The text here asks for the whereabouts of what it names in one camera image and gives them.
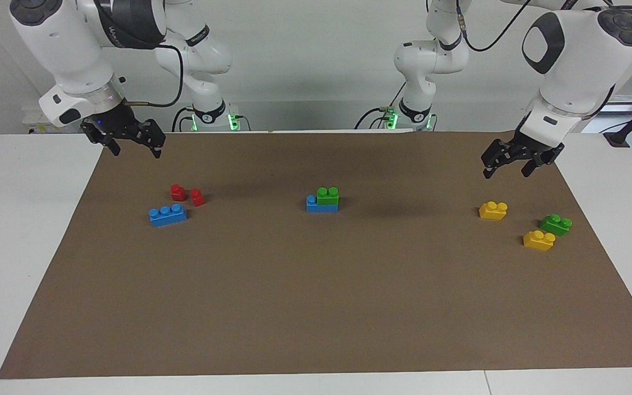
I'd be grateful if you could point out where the blue three-stud toy block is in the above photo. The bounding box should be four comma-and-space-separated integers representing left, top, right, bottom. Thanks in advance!
306, 195, 340, 213
149, 204, 189, 228

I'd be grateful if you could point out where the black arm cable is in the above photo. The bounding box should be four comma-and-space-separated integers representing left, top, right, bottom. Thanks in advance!
124, 43, 185, 109
455, 0, 632, 54

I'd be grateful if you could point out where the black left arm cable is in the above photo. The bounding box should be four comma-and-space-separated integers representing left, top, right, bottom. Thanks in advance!
455, 0, 632, 54

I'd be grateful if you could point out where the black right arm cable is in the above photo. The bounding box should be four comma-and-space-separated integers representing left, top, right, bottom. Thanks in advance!
124, 43, 185, 109

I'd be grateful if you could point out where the yellow two-stud toy block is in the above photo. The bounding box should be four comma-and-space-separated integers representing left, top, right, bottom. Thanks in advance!
479, 201, 509, 221
523, 230, 556, 252

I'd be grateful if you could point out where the brown table mat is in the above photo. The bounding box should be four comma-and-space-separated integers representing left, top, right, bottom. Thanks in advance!
0, 131, 632, 380

